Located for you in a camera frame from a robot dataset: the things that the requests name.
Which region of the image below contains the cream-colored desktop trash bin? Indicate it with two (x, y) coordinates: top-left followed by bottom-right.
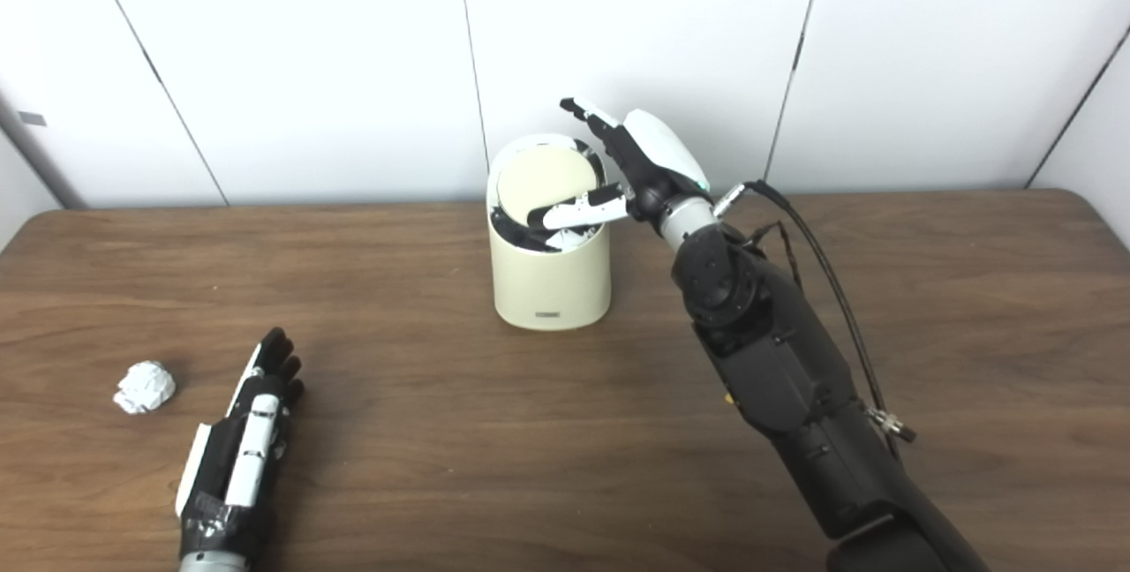
(486, 133), (612, 332)

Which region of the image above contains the white paper ball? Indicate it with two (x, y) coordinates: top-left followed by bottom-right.
(113, 361), (177, 415)

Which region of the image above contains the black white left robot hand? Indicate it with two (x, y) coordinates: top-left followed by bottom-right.
(175, 327), (305, 560)

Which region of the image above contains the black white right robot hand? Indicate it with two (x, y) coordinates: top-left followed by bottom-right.
(528, 97), (716, 237)

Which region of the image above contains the cream round bin lid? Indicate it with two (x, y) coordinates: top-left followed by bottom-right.
(496, 146), (599, 229)

